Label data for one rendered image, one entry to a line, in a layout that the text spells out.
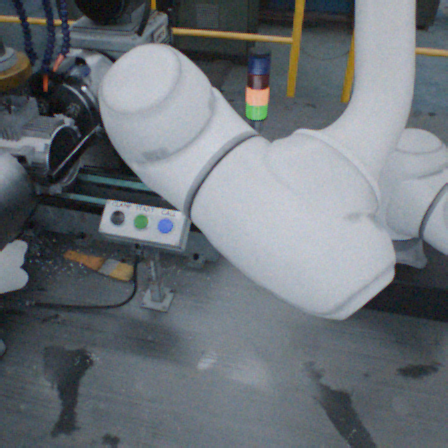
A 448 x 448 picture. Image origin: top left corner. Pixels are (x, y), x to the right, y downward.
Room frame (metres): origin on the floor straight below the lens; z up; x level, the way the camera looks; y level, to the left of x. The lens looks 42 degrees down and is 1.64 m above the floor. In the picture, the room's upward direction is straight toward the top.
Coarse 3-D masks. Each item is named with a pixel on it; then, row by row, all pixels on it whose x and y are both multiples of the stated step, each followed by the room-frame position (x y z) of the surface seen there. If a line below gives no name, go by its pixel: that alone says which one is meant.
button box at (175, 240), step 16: (112, 208) 0.68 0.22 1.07; (128, 208) 0.67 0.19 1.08; (144, 208) 0.67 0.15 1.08; (112, 224) 0.64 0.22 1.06; (128, 224) 0.64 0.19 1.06; (176, 224) 0.63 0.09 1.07; (128, 240) 0.64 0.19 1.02; (144, 240) 0.61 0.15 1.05; (160, 240) 0.61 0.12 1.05; (176, 240) 0.61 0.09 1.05
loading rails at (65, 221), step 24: (72, 192) 0.99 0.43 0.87; (96, 192) 0.97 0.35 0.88; (120, 192) 0.95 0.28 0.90; (144, 192) 0.94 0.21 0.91; (48, 216) 0.90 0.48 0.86; (72, 216) 0.88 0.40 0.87; (96, 216) 0.86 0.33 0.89; (120, 240) 0.85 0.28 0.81; (192, 240) 0.80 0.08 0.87; (192, 264) 0.76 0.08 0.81
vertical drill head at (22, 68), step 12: (0, 48) 0.98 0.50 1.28; (0, 60) 0.96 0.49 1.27; (12, 60) 0.98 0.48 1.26; (24, 60) 1.01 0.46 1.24; (0, 72) 0.94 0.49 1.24; (12, 72) 0.94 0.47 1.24; (24, 72) 0.97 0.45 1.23; (0, 84) 0.92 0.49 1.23; (12, 84) 0.93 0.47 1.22; (24, 84) 1.01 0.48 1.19; (0, 96) 0.93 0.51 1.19
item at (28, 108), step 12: (12, 96) 1.03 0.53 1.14; (0, 108) 0.99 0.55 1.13; (12, 108) 0.99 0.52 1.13; (24, 108) 0.98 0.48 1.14; (36, 108) 1.02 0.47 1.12; (0, 120) 0.93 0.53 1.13; (12, 120) 0.93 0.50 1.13; (24, 120) 0.96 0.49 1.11; (0, 132) 0.93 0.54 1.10; (12, 132) 0.93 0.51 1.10
